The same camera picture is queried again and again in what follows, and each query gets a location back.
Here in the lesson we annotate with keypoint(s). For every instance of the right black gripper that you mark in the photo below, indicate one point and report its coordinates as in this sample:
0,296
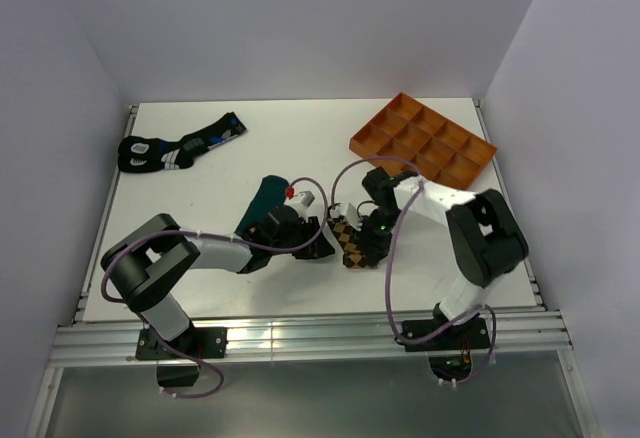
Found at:
376,249

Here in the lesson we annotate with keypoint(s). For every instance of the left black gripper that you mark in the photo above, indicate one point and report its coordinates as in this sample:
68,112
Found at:
319,247

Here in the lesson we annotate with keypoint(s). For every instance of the brown argyle sock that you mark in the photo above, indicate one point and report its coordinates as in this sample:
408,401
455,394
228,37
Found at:
353,257

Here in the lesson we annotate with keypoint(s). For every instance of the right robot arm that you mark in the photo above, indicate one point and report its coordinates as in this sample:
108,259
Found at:
486,240

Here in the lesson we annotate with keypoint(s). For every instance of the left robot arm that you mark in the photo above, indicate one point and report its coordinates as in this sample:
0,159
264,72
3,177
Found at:
146,265

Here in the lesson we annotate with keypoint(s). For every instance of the dark teal sock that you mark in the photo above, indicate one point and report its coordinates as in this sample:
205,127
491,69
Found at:
270,194

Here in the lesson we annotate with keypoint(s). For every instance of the orange compartment tray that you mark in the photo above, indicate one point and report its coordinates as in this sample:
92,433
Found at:
406,133

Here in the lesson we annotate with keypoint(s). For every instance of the black blue sports sock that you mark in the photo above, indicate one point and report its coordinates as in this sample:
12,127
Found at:
139,155

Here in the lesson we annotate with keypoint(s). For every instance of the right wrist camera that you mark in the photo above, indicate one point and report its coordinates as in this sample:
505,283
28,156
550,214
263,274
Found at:
348,212

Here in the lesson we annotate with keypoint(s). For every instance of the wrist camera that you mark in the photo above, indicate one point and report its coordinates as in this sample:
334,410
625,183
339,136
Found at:
348,212
300,202

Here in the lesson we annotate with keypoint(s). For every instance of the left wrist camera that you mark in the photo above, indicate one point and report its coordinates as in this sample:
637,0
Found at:
300,202

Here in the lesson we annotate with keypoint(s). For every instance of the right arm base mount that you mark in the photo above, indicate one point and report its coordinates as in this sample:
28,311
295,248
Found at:
449,353

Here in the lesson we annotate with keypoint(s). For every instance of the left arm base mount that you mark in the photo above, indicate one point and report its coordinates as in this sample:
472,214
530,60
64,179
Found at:
197,342

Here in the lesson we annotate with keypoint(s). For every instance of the aluminium front rail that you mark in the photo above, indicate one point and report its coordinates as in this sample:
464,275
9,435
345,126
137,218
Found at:
297,339

